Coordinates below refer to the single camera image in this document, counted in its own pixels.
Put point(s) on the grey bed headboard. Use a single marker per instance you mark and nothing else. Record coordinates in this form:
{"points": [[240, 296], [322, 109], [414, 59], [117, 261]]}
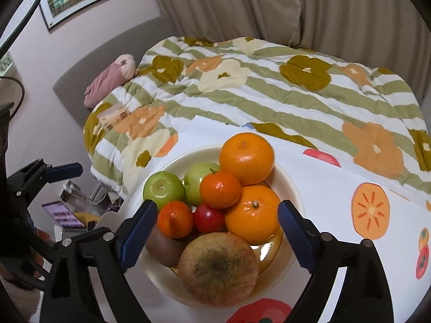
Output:
{"points": [[70, 87]]}

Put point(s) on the green striped floral quilt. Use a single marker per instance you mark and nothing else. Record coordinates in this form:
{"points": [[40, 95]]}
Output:
{"points": [[368, 116]]}

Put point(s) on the tablet with lit screen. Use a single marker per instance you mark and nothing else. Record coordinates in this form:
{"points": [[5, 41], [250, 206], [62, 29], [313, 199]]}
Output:
{"points": [[62, 215]]}

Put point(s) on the pink plush toy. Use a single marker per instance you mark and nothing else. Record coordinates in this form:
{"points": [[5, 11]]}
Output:
{"points": [[118, 73]]}

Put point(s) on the white fruit print cloth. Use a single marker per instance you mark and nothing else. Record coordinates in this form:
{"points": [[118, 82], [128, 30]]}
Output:
{"points": [[325, 188]]}

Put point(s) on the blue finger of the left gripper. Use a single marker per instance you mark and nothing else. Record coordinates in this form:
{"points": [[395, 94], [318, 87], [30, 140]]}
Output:
{"points": [[64, 172]]}

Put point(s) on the cream ceramic bowl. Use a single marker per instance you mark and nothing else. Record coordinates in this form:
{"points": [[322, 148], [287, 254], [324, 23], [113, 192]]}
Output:
{"points": [[275, 256]]}

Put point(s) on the green apple in bowl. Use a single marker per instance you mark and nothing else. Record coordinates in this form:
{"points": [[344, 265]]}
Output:
{"points": [[192, 180]]}

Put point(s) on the beige curtains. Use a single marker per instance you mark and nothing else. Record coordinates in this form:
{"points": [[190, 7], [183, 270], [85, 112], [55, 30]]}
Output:
{"points": [[387, 33]]}

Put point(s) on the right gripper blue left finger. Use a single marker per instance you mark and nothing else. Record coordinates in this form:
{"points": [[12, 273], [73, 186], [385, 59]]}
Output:
{"points": [[133, 234]]}

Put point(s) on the red cherry tomato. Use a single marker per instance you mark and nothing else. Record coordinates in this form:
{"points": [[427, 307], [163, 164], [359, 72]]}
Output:
{"points": [[207, 219]]}

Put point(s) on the large orange in bowl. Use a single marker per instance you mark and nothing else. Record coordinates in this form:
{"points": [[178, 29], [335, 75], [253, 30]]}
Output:
{"points": [[249, 157]]}

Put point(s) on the small green apple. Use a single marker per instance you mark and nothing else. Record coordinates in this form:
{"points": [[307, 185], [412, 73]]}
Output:
{"points": [[162, 188]]}

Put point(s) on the large red-yellow apple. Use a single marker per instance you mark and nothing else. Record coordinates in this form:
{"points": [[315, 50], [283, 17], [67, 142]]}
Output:
{"points": [[218, 269]]}

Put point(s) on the brown kiwi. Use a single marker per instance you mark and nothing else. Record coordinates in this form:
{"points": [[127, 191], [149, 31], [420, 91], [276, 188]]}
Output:
{"points": [[165, 250]]}

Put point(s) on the small orange mandarin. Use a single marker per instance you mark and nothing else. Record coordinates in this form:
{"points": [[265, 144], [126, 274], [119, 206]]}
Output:
{"points": [[175, 220]]}

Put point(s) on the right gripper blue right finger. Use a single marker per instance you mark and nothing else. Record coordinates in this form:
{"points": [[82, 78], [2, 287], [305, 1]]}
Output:
{"points": [[301, 234]]}

